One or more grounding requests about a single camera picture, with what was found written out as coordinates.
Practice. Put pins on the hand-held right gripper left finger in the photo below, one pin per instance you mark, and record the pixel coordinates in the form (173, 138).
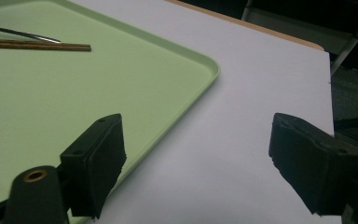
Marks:
(93, 168)

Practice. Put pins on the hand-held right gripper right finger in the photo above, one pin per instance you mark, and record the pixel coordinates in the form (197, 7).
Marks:
(310, 165)

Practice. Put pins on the light green plastic tray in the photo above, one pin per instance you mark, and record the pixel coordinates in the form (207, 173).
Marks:
(90, 93)

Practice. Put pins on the brown wooden chopstick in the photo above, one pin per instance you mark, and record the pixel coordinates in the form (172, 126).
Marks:
(43, 43)
(43, 48)

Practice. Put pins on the black silver-tipped chopstick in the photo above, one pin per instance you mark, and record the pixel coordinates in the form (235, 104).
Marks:
(18, 33)

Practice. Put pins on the white metal stand frame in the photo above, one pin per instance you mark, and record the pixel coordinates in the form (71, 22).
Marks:
(295, 29)

